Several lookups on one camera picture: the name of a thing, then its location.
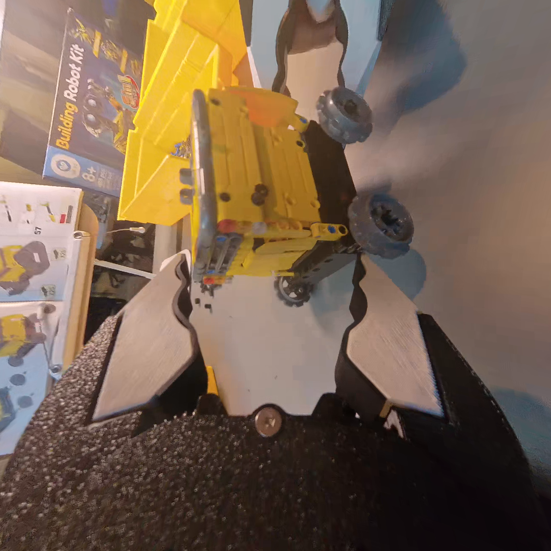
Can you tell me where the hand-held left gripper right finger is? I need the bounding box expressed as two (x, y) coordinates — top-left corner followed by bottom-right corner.
(336, 254), (445, 424)

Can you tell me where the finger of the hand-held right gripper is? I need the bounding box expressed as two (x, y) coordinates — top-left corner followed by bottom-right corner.
(247, 0), (293, 95)
(337, 0), (384, 94)

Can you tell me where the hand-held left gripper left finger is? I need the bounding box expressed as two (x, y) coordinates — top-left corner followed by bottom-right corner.
(92, 251), (208, 422)

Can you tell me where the yellow black toy brick vehicle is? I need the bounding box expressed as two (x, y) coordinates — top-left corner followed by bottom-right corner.
(179, 86), (360, 287)

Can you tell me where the grey desk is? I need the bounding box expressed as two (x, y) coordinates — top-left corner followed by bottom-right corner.
(153, 0), (551, 474)

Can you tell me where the person's right hand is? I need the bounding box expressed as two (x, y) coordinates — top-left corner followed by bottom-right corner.
(284, 12), (346, 56)

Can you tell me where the white instruction booklet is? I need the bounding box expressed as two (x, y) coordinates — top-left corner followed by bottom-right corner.
(0, 181), (83, 457)

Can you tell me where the blue toy kit box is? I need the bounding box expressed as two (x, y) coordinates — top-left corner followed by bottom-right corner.
(42, 9), (146, 199)

